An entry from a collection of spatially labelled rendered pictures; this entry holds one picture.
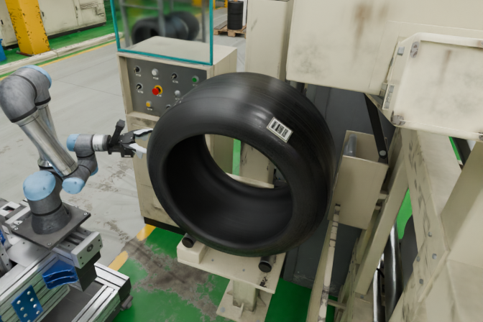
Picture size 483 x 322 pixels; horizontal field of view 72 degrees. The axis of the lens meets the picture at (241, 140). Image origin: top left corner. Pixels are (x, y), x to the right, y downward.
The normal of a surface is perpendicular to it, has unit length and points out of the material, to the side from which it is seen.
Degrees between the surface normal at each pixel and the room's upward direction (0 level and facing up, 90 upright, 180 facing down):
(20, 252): 0
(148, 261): 0
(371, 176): 90
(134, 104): 90
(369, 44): 90
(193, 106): 47
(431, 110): 72
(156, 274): 0
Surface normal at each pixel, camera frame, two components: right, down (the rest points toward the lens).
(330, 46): -0.33, 0.48
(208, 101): -0.34, -0.33
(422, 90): -0.29, 0.19
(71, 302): 0.04, -0.85
